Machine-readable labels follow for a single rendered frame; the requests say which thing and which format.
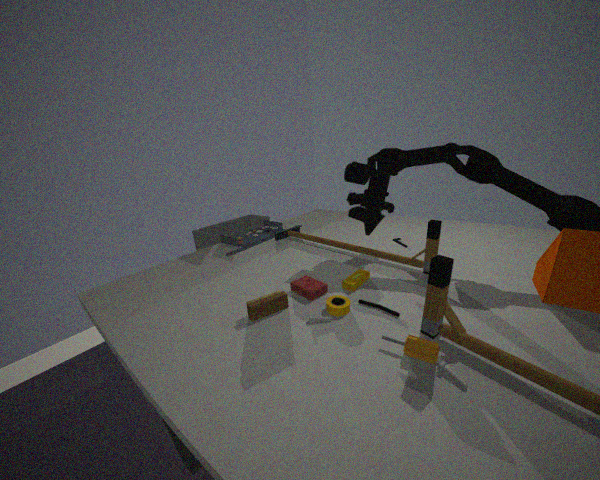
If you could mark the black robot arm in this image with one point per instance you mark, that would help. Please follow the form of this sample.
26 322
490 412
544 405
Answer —
571 212

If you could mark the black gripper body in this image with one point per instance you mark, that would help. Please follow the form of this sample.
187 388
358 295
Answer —
375 203

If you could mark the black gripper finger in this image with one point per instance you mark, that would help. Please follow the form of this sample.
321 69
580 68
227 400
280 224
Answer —
380 218
370 225

